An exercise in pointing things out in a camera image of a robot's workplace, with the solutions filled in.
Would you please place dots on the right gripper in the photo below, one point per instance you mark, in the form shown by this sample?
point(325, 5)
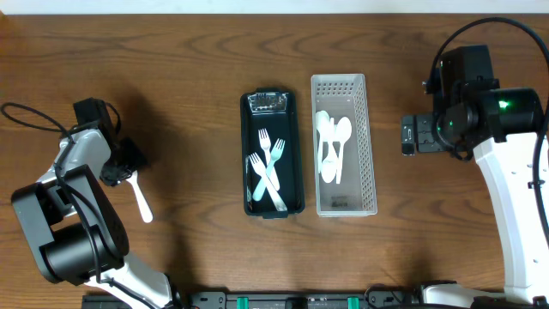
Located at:
point(422, 127)

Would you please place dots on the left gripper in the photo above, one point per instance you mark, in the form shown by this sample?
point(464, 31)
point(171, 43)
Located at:
point(121, 162)

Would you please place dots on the white spoon long diagonal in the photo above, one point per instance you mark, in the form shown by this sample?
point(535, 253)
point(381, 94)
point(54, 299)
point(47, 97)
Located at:
point(343, 132)

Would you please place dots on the clear plastic basket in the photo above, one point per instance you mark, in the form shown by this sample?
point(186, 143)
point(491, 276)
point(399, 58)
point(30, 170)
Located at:
point(344, 95)

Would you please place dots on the white spoon bowl down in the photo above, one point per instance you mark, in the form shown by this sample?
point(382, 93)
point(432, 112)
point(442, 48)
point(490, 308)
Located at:
point(328, 171)

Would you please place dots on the white spoon small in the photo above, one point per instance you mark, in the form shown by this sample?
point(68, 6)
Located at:
point(322, 124)

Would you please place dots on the white fork pointing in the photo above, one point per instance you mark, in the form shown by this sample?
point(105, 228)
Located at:
point(260, 169)

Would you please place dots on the mint green plastic fork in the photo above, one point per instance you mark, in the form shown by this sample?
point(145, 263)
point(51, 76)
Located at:
point(276, 154)

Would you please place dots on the black plastic basket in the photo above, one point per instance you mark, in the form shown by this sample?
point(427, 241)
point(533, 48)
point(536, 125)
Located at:
point(275, 110)

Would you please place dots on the white fork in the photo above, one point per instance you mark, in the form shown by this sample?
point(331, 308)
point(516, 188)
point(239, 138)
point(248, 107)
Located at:
point(265, 144)

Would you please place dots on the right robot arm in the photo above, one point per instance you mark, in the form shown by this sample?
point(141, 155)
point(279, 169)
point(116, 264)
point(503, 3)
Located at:
point(501, 130)

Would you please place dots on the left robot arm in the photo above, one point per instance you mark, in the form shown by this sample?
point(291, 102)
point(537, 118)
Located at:
point(76, 236)

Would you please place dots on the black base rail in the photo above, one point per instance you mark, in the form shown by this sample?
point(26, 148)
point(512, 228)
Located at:
point(296, 300)

